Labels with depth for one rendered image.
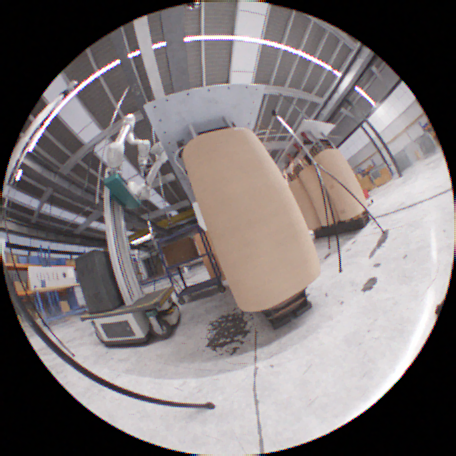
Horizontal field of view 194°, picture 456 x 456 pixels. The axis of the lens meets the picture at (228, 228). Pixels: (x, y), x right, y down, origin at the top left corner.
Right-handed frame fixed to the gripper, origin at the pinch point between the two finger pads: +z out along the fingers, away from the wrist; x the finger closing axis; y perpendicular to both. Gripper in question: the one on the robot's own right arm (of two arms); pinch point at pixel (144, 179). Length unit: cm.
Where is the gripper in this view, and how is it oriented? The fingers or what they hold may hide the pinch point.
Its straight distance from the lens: 142.2
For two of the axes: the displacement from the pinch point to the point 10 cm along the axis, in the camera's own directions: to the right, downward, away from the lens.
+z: 3.7, 9.2, -1.4
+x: 2.2, -2.3, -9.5
